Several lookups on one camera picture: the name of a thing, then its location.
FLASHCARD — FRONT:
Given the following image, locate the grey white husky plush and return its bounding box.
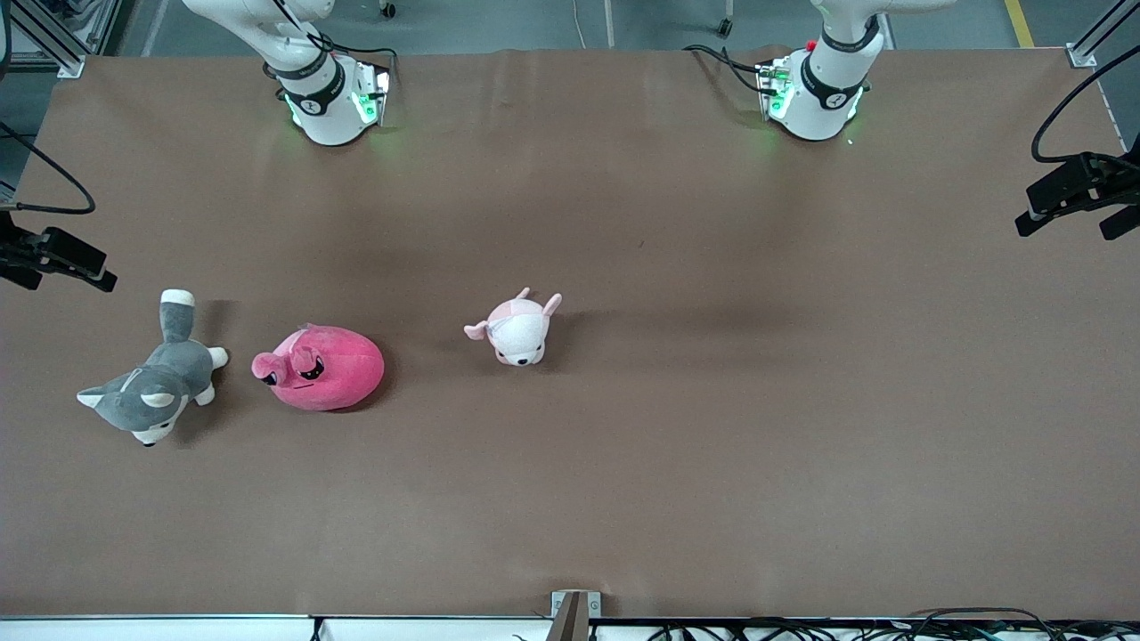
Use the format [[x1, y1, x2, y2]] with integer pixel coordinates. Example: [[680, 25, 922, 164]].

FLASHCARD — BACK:
[[76, 289, 230, 448]]

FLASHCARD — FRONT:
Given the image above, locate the brown table cover sheet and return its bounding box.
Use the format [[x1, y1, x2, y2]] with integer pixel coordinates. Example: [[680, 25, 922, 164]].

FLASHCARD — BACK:
[[0, 46, 1140, 621]]

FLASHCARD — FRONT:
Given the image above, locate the aluminium frame post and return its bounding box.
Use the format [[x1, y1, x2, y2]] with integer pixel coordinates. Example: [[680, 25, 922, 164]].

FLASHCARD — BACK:
[[1066, 0, 1140, 68], [9, 0, 121, 79]]

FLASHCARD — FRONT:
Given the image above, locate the round hot pink plush toy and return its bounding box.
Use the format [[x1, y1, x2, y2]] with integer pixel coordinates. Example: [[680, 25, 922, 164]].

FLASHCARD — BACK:
[[250, 325, 386, 412]]

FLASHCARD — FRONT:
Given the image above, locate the dark camera mount post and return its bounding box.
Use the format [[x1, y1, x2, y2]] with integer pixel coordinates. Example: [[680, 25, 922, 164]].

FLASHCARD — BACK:
[[545, 592, 590, 641]]

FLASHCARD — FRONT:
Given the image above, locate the black cable bundle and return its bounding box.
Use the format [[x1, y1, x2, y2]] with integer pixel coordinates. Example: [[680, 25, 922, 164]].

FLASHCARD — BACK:
[[646, 608, 1140, 641]]

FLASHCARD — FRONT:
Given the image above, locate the pale pink white puppy plush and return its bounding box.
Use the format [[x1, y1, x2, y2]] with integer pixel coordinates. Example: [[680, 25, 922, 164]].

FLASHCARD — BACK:
[[463, 287, 564, 368]]

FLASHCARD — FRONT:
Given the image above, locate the white table edge rail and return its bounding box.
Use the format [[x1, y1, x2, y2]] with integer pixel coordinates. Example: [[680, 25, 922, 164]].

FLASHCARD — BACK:
[[0, 614, 1140, 641]]

